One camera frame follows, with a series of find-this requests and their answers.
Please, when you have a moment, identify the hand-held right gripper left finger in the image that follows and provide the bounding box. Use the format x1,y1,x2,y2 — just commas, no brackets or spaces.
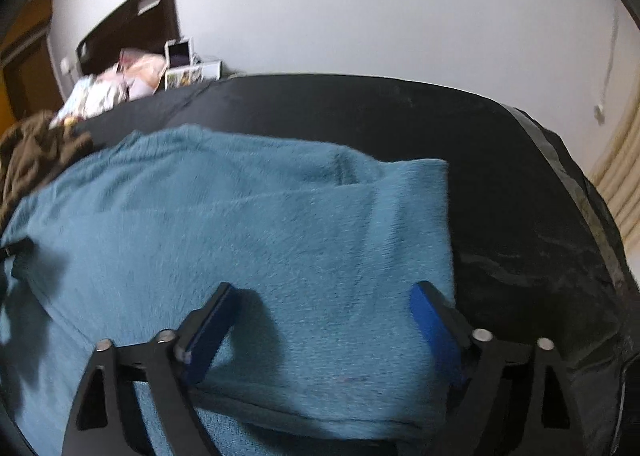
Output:
60,282,238,456

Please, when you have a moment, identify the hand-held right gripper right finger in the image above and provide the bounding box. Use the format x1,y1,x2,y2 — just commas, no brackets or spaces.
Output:
409,281,586,456

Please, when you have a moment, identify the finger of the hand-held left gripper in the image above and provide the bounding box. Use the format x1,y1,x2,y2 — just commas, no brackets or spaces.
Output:
0,241,33,263

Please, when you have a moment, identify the brown fleece garment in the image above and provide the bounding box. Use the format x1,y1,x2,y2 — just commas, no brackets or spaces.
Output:
0,111,93,222

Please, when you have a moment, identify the blue fleece towel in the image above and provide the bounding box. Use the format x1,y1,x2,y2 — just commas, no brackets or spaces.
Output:
0,125,463,456

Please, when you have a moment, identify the black sheet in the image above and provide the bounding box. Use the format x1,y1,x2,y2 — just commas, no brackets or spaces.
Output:
70,73,640,456

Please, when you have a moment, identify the wooden door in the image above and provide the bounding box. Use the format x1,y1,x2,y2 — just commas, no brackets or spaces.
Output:
2,41,63,109

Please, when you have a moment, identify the pink striped pillow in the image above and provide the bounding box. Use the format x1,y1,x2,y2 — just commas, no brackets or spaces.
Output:
119,48,168,97

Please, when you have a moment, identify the wooden wardrobe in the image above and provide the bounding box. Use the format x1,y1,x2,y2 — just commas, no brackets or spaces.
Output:
0,0,56,132

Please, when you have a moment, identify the beige curtain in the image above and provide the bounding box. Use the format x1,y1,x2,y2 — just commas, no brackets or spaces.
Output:
585,96,640,242

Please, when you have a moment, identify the white tablet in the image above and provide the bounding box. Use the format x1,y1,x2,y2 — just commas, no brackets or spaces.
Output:
164,38,193,68

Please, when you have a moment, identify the dark wooden headboard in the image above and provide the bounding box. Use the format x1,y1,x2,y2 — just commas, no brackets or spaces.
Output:
75,0,181,77

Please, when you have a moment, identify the photo frame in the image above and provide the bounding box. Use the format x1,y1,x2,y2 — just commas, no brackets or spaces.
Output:
164,62,222,92

